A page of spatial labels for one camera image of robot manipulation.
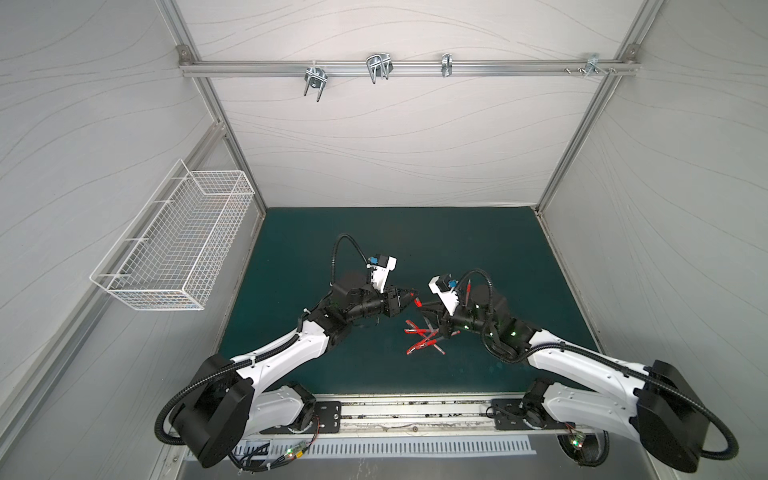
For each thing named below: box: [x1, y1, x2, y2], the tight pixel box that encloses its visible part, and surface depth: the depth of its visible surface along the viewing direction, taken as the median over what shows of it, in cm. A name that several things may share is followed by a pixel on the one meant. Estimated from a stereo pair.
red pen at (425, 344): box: [406, 330, 461, 355], surface depth 86 cm
